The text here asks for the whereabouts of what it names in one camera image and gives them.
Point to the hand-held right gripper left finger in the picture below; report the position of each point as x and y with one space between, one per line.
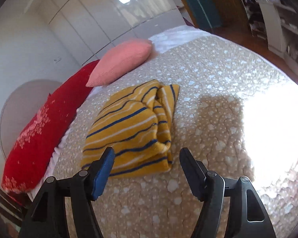
103 176

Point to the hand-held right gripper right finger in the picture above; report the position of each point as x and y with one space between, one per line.
191 174

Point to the yellow striped sweater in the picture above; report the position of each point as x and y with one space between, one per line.
129 129

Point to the beige spotted blanket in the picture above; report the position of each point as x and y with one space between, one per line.
213 133

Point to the red floral pillow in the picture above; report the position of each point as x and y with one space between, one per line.
39 133

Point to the striped floor rug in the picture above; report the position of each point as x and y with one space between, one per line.
8 203

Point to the grey padded headboard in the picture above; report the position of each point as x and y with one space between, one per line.
19 104

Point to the pink pillow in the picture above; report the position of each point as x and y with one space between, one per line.
119 62

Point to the white bed sheet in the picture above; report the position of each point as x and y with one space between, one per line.
173 39

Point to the white wardrobe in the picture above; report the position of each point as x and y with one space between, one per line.
101 17

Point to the white cluttered shelf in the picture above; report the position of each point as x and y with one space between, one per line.
273 29

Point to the teal curtain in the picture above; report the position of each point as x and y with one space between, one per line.
201 5

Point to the wooden door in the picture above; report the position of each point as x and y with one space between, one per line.
228 7

